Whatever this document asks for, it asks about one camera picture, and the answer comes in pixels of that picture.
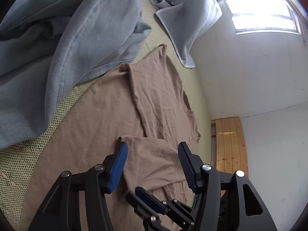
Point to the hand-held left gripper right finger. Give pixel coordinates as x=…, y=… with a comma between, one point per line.
x=189, y=168

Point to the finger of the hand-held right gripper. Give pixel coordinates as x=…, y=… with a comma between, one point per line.
x=137, y=204
x=149, y=198

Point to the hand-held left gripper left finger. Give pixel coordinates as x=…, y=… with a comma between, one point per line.
x=118, y=168

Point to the brown T-shirt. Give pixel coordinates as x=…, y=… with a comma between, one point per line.
x=156, y=101

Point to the wooden headboard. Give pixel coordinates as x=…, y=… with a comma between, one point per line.
x=231, y=144

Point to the light blue jeans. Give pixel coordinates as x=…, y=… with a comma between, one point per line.
x=72, y=41

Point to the light blue blanket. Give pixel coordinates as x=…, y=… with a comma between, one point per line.
x=192, y=16

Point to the window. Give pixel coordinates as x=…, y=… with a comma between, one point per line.
x=259, y=9

